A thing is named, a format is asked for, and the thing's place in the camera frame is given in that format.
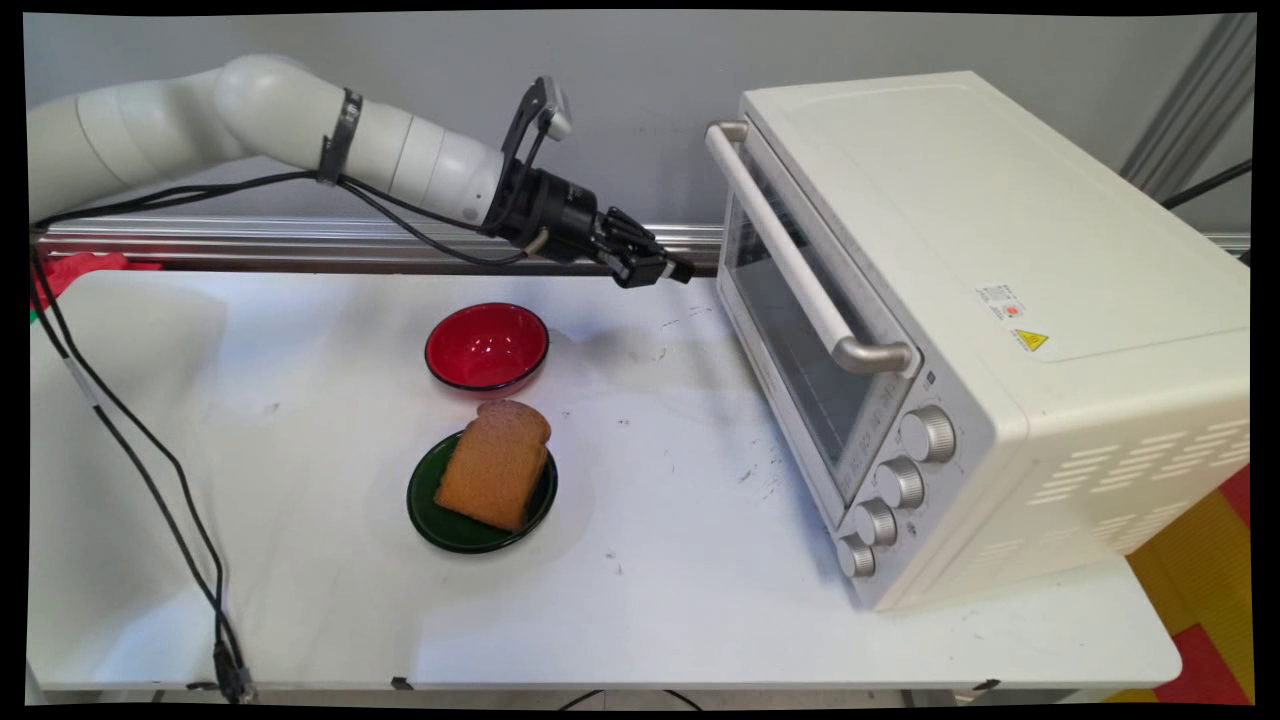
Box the dark green plate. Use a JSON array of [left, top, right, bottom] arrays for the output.
[[406, 430, 559, 555]]

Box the black strap on arm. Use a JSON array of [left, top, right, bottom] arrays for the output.
[[317, 88, 364, 187]]

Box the white oven door with handle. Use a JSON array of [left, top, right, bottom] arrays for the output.
[[705, 120, 925, 533]]

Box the brown bread slice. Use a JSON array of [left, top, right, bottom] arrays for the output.
[[433, 399, 553, 532]]

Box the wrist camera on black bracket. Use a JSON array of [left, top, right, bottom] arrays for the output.
[[500, 76, 574, 201]]

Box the aluminium profile rail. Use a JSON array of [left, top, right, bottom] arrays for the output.
[[35, 215, 1251, 273]]

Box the black cable under table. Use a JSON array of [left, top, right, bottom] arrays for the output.
[[555, 688, 703, 711]]

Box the black cable by post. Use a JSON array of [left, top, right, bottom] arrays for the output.
[[1160, 160, 1253, 213]]

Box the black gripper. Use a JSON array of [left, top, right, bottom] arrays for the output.
[[488, 160, 697, 290]]

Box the aluminium profile post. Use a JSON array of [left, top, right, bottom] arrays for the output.
[[1120, 14, 1256, 201]]

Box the white label sticker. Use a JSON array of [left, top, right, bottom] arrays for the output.
[[976, 284, 1027, 323]]

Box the silver oven knob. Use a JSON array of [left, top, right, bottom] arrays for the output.
[[874, 457, 926, 511], [852, 498, 899, 548], [898, 405, 958, 465], [835, 535, 878, 580]]

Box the red bowl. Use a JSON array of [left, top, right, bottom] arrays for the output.
[[424, 302, 551, 398]]

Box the white toaster oven body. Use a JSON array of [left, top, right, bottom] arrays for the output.
[[740, 70, 1251, 613]]

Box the red cloth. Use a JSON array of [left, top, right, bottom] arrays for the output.
[[35, 252, 163, 311]]

